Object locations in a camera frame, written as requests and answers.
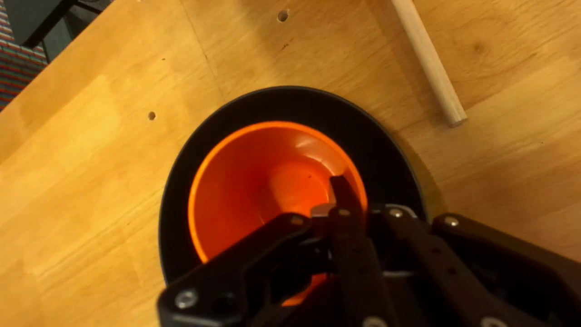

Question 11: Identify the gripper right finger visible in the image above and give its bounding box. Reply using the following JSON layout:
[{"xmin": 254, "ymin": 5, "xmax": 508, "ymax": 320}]
[{"xmin": 369, "ymin": 204, "xmax": 581, "ymax": 327}]

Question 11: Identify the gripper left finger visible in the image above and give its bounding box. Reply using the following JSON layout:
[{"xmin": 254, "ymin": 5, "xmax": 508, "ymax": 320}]
[{"xmin": 157, "ymin": 175, "xmax": 396, "ymax": 327}]

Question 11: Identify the orange plastic cup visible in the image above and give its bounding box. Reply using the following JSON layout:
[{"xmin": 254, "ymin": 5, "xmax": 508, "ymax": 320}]
[{"xmin": 187, "ymin": 120, "xmax": 368, "ymax": 307}]

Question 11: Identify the black bowl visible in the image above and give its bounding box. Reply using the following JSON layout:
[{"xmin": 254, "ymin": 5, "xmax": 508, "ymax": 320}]
[{"xmin": 158, "ymin": 85, "xmax": 427, "ymax": 286}]

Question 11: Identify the wooden dowel rod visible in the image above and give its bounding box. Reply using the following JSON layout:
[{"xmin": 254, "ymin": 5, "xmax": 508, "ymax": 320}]
[{"xmin": 390, "ymin": 0, "xmax": 468, "ymax": 128}]

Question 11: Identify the black metal frame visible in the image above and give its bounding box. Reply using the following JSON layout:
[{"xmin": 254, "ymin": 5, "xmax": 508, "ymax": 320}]
[{"xmin": 4, "ymin": 0, "xmax": 112, "ymax": 62}]

